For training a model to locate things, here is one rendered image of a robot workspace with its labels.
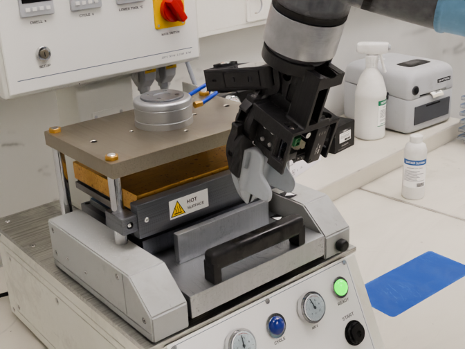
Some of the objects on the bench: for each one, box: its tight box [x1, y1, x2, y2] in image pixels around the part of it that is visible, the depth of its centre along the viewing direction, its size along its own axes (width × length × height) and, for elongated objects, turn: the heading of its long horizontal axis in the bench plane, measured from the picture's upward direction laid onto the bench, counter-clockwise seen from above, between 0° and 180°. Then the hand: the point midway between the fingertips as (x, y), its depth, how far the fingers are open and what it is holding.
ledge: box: [295, 114, 464, 201], centre depth 173 cm, size 30×84×4 cm, turn 141°
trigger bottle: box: [354, 42, 391, 140], centre depth 175 cm, size 9×8×25 cm
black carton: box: [324, 116, 355, 154], centre depth 172 cm, size 6×9×7 cm
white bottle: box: [401, 134, 428, 200], centre depth 151 cm, size 5×5×14 cm
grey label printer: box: [344, 53, 453, 134], centre depth 189 cm, size 25×20×17 cm
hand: (245, 189), depth 81 cm, fingers closed
